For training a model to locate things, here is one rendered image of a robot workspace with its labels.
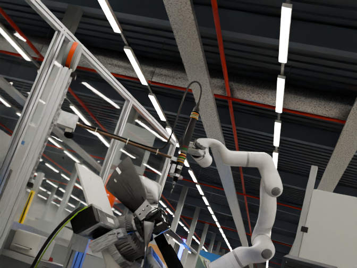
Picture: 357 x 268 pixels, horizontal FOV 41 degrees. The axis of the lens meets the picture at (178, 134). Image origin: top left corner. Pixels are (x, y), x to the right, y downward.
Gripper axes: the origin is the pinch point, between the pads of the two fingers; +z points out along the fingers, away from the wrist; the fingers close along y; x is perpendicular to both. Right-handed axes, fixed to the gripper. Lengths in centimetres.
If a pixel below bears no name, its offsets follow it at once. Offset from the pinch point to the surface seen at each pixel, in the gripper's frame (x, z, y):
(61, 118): -13, 42, 51
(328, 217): 13, -177, -57
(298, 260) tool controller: -43, -27, -65
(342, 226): 8, -177, -68
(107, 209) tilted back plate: -46, 8, 29
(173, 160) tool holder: -13.6, 6.2, 1.8
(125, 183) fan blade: -36, 34, 8
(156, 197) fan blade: -33.7, 2.6, 6.4
